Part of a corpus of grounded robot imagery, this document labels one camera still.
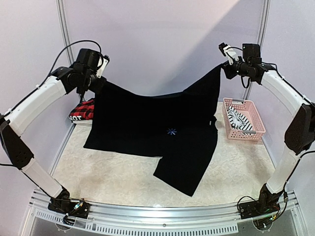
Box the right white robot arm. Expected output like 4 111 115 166
219 43 315 214

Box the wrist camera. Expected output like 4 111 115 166
96 55 110 78
219 43 239 65

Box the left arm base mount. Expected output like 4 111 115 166
48 195 91 219

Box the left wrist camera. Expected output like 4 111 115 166
96 55 110 78

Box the right aluminium frame post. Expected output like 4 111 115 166
243 0 271 100

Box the pink plastic basket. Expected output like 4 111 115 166
222 98 265 142

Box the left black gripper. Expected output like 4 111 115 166
78 71 106 93

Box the aluminium frame post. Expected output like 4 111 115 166
56 0 74 64
243 0 271 100

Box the black t-shirt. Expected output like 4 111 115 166
84 66 221 196

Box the red black plaid shirt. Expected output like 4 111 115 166
68 98 95 124

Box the aluminium front rail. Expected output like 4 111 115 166
21 190 308 236

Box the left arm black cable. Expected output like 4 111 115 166
49 40 103 77

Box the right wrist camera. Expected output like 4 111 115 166
219 43 239 65

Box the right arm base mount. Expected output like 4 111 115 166
237 192 288 222

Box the left aluminium frame post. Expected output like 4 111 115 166
56 0 74 64

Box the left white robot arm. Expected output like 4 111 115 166
0 49 110 213

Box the black white striped garment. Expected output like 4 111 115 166
227 106 253 131

